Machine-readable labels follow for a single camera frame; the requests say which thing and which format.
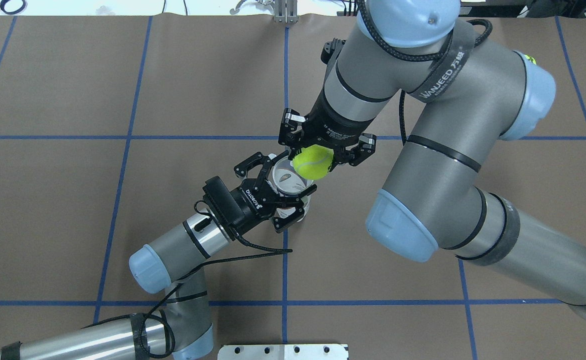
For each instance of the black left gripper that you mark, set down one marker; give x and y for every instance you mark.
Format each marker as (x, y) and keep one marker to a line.
(249, 202)

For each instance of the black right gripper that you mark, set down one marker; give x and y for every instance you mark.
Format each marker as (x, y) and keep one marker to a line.
(329, 128)

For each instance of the yellow tennis ball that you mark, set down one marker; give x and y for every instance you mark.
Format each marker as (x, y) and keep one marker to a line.
(530, 59)
(313, 162)

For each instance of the clear tennis ball tube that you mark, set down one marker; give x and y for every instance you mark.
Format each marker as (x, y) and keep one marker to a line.
(283, 176)

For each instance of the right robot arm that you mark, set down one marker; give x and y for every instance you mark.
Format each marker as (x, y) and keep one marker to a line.
(475, 92)

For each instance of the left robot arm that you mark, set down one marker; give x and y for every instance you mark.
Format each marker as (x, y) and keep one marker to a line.
(173, 320)

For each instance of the blue tape line lengthwise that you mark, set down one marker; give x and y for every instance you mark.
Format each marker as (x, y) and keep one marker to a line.
(284, 285)

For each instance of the white mounting plate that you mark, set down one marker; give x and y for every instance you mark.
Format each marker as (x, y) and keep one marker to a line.
(304, 351)

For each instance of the blue tape line crosswise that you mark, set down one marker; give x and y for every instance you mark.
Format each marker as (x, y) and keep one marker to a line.
(211, 138)

